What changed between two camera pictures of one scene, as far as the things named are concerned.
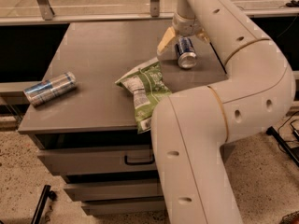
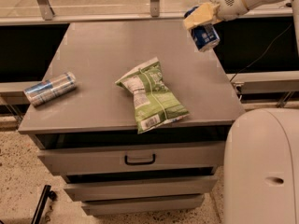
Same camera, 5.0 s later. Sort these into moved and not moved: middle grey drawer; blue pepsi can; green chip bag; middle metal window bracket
Moved: blue pepsi can
Not moved: middle grey drawer; middle metal window bracket; green chip bag
